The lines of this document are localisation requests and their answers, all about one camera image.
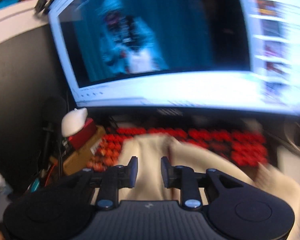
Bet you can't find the black microphone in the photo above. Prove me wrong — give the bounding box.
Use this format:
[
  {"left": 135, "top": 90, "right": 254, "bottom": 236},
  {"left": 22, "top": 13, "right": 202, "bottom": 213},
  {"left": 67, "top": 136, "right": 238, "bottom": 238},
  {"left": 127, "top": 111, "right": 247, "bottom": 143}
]
[{"left": 42, "top": 96, "right": 68, "bottom": 170}]

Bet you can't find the teal box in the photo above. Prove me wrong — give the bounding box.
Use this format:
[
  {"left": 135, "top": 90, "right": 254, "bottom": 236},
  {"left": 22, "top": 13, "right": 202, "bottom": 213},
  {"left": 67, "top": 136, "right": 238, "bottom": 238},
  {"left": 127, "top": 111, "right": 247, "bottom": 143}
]
[{"left": 0, "top": 0, "right": 15, "bottom": 12}]

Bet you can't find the curved computer monitor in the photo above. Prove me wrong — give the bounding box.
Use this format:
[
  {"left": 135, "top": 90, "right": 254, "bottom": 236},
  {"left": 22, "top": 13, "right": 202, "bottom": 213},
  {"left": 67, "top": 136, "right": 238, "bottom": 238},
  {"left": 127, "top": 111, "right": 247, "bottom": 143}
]
[{"left": 48, "top": 0, "right": 300, "bottom": 118}]

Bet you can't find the dark red box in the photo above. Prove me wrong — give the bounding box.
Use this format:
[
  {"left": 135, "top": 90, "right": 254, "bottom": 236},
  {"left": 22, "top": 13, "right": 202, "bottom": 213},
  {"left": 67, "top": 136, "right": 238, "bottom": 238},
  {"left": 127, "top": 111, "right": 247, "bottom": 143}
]
[{"left": 67, "top": 117, "right": 98, "bottom": 150}]

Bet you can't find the cream knit vest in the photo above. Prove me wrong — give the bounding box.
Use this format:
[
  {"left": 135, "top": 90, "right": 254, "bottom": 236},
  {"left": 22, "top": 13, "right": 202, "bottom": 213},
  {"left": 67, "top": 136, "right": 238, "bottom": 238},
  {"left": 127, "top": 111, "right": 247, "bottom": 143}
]
[{"left": 116, "top": 120, "right": 300, "bottom": 240}]

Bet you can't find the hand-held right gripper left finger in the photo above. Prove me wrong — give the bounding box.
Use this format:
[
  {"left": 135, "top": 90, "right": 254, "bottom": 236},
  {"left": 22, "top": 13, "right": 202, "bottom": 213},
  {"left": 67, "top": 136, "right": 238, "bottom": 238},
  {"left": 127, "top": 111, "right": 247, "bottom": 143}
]
[{"left": 62, "top": 156, "right": 139, "bottom": 210}]

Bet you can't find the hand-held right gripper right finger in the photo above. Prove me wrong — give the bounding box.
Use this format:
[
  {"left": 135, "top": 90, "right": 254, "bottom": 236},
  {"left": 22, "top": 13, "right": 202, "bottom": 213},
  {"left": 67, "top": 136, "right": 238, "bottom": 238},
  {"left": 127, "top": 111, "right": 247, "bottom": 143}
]
[{"left": 161, "top": 156, "right": 243, "bottom": 209}]

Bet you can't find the brown cardboard box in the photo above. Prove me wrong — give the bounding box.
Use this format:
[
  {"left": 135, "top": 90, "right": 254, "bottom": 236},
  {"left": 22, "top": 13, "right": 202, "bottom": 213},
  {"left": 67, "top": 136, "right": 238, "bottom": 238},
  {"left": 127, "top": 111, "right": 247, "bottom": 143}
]
[{"left": 50, "top": 126, "right": 106, "bottom": 176}]

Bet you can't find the orange cable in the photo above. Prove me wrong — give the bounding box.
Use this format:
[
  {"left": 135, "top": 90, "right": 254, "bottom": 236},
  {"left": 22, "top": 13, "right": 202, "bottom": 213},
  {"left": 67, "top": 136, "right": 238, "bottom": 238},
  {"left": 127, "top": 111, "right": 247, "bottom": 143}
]
[{"left": 43, "top": 164, "right": 59, "bottom": 188}]

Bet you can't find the white cardboard box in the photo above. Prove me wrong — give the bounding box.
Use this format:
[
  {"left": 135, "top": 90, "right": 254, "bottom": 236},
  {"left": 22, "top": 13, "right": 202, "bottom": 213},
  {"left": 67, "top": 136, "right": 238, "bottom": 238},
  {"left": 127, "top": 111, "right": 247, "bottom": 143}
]
[{"left": 0, "top": 0, "right": 55, "bottom": 47}]

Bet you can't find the red backlit keyboard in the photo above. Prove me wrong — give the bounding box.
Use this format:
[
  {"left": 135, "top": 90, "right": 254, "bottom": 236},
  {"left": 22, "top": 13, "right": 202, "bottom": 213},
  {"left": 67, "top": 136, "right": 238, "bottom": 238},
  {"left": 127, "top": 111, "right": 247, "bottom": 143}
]
[{"left": 86, "top": 127, "right": 269, "bottom": 173}]

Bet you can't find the teal plastic item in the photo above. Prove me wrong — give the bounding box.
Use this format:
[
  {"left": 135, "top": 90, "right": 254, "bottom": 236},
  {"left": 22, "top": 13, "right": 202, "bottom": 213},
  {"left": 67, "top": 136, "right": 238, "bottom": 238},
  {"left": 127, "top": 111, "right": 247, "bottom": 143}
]
[{"left": 30, "top": 177, "right": 42, "bottom": 193}]

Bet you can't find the black webcam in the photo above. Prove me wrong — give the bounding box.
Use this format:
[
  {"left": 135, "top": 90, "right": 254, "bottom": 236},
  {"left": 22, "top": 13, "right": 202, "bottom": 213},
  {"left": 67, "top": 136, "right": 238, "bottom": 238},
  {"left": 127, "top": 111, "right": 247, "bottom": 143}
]
[{"left": 35, "top": 0, "right": 53, "bottom": 14}]

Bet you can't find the white dome lamp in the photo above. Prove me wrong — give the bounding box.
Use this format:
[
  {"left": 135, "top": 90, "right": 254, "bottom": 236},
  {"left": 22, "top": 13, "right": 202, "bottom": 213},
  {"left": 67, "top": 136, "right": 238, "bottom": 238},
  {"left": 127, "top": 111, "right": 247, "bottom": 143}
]
[{"left": 61, "top": 108, "right": 88, "bottom": 137}]

